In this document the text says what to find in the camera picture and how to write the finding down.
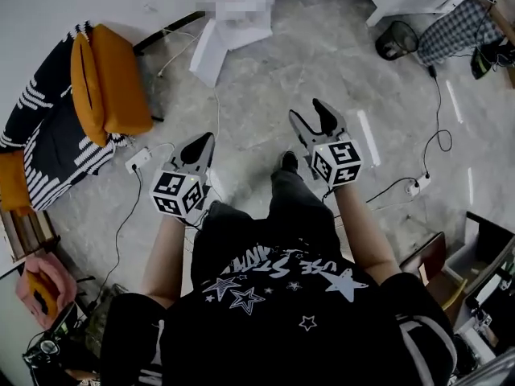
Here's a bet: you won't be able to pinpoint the black mesh waste bin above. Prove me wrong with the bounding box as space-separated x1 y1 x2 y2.
374 20 421 62

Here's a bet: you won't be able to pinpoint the thin white cable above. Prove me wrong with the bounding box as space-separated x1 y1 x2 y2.
154 28 223 142

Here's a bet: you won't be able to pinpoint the orange cushion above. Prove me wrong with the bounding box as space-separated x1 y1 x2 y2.
70 31 109 148
90 23 155 136

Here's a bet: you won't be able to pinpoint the orange sofa armrest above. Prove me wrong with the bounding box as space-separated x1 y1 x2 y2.
0 150 32 212

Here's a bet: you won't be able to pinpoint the white folded cardboard sheet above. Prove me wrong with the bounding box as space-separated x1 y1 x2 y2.
188 0 277 89

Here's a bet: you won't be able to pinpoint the pink plush cushion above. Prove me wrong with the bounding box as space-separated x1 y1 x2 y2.
14 251 78 331

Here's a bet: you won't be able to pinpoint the checkered cloth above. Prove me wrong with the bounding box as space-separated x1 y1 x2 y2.
416 0 506 68

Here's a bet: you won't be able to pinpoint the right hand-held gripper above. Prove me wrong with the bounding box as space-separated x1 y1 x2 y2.
288 97 364 189

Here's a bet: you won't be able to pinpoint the person's dark grey trousers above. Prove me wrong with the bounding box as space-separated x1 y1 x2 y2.
192 169 355 265

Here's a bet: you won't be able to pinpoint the wooden shelf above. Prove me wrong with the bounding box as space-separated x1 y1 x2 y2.
0 207 61 263

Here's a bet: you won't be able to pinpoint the person's black shoe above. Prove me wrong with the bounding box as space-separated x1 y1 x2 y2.
279 150 299 173

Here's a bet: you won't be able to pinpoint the wooden pole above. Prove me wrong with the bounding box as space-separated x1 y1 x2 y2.
484 0 515 47

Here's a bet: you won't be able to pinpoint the black power adapter cable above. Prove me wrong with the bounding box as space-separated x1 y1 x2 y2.
421 64 454 176

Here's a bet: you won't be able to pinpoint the brown cardboard box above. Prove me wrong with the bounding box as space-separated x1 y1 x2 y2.
398 231 447 287

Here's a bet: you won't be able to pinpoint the camouflage bag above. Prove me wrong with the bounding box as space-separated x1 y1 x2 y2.
80 283 130 359

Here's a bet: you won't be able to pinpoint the person's black star-print shirt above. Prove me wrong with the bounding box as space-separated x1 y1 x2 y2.
100 217 458 386

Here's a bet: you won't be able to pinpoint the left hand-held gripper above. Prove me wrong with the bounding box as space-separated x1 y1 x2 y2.
148 132 216 227

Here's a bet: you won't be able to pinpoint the black green device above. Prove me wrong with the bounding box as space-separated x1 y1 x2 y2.
470 44 494 80

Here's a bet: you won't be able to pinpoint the white open box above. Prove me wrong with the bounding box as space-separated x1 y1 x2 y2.
444 211 515 293

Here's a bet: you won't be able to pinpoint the black power strip cable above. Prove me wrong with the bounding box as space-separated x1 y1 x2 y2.
86 166 144 311
364 176 422 205

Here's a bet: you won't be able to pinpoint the person's right forearm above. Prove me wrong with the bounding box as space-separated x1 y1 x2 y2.
332 183 403 285

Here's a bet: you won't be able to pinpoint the white power strip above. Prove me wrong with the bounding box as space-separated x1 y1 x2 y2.
404 173 432 196
124 146 154 175

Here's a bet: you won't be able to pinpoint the person's left forearm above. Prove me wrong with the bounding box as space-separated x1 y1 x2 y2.
140 214 195 309

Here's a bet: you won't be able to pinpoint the black white striped blanket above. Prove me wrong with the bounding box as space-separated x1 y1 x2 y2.
0 20 134 212

